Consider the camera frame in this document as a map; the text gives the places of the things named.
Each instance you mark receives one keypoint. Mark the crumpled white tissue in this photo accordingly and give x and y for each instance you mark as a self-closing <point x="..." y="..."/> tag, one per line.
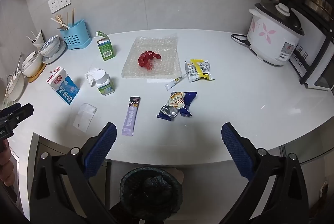
<point x="90" y="76"/>

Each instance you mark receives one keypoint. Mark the white cup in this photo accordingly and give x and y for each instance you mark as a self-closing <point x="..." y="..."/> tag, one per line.
<point x="39" y="41"/>

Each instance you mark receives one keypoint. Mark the purple sachet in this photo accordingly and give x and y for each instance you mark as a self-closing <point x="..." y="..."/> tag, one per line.
<point x="130" y="117"/>

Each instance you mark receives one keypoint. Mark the blue white milk carton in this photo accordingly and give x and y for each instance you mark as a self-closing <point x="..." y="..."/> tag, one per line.
<point x="64" y="88"/>

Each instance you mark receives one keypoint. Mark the small white stick sachet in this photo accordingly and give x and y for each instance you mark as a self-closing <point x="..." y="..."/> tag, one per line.
<point x="173" y="82"/>

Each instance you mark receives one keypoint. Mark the white paper piece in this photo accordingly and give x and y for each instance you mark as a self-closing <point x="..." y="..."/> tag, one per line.
<point x="83" y="117"/>

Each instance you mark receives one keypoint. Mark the blue utensil holder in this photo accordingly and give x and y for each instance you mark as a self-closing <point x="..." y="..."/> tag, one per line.
<point x="75" y="38"/>

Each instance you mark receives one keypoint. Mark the red plastic wrapper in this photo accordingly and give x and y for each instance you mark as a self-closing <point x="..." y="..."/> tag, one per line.
<point x="146" y="58"/>

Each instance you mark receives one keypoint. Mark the blue patterned bowl stack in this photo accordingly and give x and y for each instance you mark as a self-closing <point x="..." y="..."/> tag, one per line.
<point x="49" y="46"/>

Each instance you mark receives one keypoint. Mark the blue snack wrapper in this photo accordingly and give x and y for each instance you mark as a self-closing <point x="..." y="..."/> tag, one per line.
<point x="180" y="102"/>

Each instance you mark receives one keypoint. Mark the black trash bin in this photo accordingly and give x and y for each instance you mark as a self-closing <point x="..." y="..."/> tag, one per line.
<point x="151" y="192"/>

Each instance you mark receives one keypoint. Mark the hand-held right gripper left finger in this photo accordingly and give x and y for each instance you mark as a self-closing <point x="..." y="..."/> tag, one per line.
<point x="101" y="150"/>

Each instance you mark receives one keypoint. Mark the green carton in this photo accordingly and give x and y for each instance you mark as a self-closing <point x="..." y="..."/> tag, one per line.
<point x="105" y="50"/>

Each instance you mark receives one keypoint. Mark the white vented appliance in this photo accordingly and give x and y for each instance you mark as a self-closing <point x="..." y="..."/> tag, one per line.
<point x="296" y="58"/>

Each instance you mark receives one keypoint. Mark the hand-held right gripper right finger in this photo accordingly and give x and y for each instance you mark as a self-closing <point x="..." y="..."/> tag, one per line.
<point x="237" y="150"/>

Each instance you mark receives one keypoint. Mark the yellow silver snack wrapper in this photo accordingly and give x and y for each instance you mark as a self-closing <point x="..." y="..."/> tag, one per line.
<point x="199" y="70"/>

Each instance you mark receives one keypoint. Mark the clear bubble wrap sheet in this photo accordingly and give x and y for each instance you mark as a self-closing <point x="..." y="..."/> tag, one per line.
<point x="167" y="56"/>

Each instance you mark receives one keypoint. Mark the white floral rice cooker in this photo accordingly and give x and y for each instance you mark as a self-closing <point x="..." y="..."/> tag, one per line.
<point x="271" y="38"/>

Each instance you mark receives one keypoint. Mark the steel pot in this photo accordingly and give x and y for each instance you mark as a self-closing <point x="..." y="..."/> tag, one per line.
<point x="317" y="2"/>

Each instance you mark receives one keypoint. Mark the bundle of wooden chopsticks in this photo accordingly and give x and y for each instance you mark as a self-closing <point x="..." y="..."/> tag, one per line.
<point x="60" y="20"/>

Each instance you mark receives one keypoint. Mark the person's left hand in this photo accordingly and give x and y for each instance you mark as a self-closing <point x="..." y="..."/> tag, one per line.
<point x="5" y="164"/>

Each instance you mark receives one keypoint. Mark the wooden coaster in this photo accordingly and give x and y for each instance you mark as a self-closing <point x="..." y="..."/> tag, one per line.
<point x="36" y="78"/>

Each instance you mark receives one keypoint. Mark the white pill bottle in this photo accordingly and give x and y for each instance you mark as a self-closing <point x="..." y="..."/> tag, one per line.
<point x="104" y="85"/>

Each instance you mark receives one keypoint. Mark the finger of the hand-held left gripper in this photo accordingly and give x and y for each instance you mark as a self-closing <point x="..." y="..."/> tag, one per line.
<point x="6" y="113"/>
<point x="23" y="111"/>

